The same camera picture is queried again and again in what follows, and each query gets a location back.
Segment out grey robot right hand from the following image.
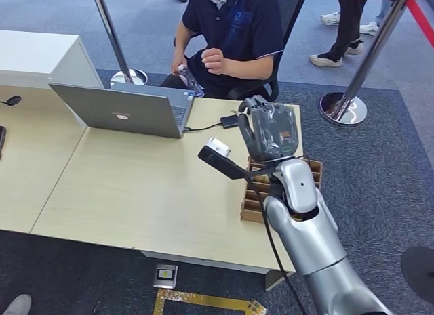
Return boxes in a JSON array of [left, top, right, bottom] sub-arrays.
[[237, 95, 300, 163]]

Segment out person's left hand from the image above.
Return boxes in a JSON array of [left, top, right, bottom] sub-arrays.
[[200, 48, 226, 76]]

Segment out person's right hand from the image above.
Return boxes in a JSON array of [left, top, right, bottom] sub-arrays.
[[171, 54, 188, 76]]

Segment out dark patterned pouch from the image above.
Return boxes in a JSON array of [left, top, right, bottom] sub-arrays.
[[178, 65, 205, 98]]

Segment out seated person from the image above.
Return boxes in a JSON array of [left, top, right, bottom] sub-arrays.
[[160, 0, 284, 101]]

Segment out wooden card organizer box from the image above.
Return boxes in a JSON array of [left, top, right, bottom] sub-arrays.
[[240, 156, 324, 224]]

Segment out person in white shoes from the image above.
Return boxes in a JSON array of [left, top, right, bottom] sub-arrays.
[[320, 0, 392, 37], [309, 0, 368, 68]]

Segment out black external drive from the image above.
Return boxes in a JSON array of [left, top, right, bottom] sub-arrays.
[[220, 114, 240, 130]]

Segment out grey laptop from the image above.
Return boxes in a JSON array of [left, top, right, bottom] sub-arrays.
[[48, 81, 197, 140]]

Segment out black office chair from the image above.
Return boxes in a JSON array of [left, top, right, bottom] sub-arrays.
[[173, 0, 307, 103]]

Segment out white cabinet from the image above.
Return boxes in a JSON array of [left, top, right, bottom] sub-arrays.
[[0, 30, 104, 90]]

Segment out metal floor socket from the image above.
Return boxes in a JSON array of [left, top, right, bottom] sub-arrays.
[[153, 264, 178, 290]]

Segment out red barrier belt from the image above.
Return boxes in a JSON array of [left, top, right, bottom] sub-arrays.
[[404, 0, 434, 52]]

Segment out black round disc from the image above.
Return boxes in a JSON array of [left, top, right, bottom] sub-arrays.
[[400, 245, 434, 306]]

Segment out black desk device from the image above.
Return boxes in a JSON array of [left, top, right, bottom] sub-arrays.
[[0, 125, 8, 162]]

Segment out grey shoe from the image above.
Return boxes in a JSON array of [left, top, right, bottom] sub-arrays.
[[2, 295, 33, 315]]

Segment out black drive cable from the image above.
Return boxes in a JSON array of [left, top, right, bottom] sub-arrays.
[[183, 122, 222, 133]]

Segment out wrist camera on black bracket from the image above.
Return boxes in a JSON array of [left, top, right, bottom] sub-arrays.
[[197, 137, 275, 181]]

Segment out chrome stanchion post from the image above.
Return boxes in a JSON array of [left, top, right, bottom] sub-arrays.
[[90, 0, 149, 87], [318, 0, 416, 128]]

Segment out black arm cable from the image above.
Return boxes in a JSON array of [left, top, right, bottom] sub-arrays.
[[246, 175, 308, 315]]

